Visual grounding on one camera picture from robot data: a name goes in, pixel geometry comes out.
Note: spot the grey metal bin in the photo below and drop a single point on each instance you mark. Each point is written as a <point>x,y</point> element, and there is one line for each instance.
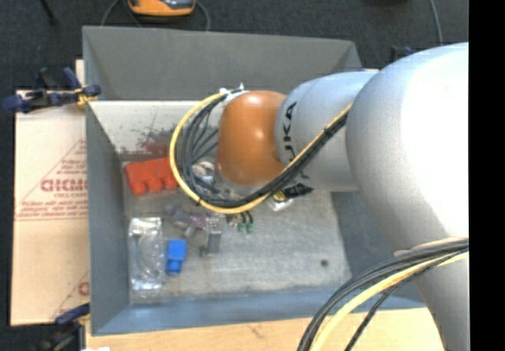
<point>276,258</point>

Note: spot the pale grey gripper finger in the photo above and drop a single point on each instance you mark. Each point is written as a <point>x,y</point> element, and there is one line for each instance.
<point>213,237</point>
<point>184,218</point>

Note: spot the clear plastic packet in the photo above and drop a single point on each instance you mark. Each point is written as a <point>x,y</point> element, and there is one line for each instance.
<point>145,255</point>

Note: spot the small blue block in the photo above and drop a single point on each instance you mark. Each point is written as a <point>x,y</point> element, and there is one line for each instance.
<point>176,255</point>

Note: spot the black cylinder on white bracket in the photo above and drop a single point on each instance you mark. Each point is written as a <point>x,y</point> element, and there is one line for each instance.
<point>292,192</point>

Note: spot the red-orange toy block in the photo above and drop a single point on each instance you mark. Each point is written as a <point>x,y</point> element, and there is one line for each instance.
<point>149,175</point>

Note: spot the brown cardboard board red print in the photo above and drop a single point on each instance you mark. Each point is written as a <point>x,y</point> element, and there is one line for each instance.
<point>47,247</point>

